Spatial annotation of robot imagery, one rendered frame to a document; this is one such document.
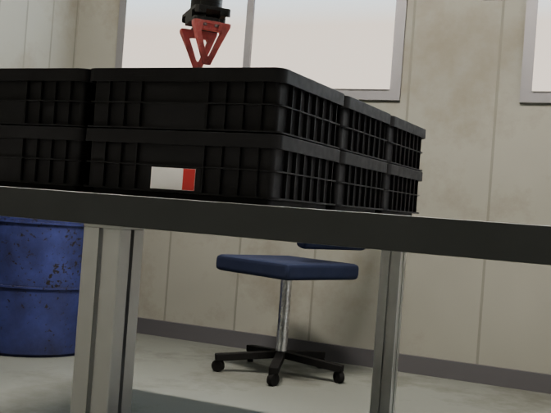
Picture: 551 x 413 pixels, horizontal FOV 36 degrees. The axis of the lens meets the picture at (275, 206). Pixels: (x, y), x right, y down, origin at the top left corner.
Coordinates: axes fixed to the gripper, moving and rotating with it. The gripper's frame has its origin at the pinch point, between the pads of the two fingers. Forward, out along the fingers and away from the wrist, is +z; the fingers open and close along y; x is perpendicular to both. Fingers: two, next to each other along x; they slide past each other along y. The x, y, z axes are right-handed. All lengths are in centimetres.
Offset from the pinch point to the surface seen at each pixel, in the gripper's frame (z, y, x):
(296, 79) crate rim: 3.3, 14.7, 12.8
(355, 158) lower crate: 13.5, -7.8, 35.7
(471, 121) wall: -25, -178, 173
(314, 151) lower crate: 14.4, 7.4, 20.1
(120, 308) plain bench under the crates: 41, 35, -18
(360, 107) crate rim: 3.0, -8.1, 36.0
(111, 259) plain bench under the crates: 35, 35, -20
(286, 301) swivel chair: 60, -188, 94
